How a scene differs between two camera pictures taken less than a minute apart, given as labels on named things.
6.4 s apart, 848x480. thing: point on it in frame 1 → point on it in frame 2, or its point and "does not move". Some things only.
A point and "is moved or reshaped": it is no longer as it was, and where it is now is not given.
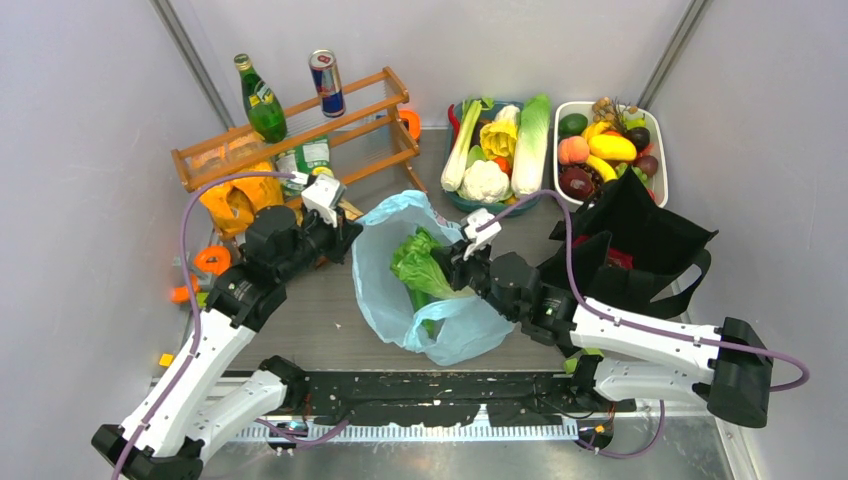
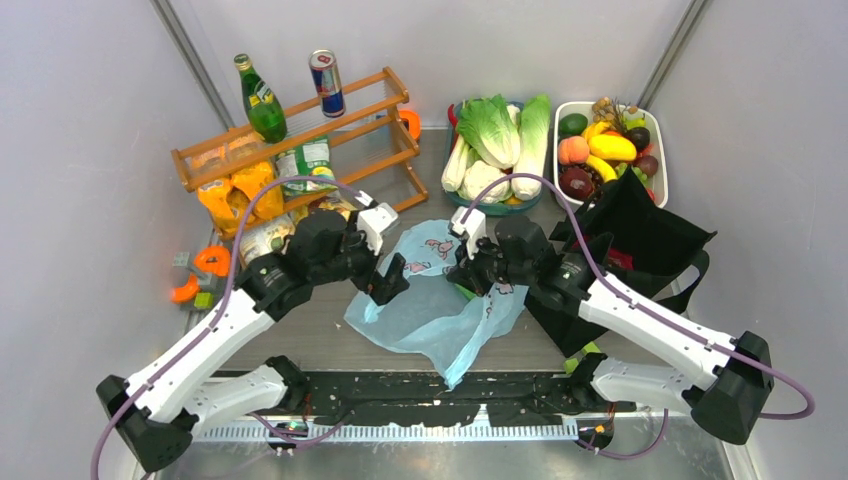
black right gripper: (458, 266) → (466, 272)
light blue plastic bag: (463, 333) is moved or reshaped
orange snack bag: (233, 203) does not move
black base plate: (449, 399) does not move
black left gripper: (343, 236) → (382, 287)
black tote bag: (624, 250) does not move
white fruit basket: (594, 142) does not move
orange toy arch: (218, 268) does not move
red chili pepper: (454, 119) does not move
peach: (573, 150) does not move
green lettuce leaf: (413, 260) → (486, 125)
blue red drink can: (324, 67) does not move
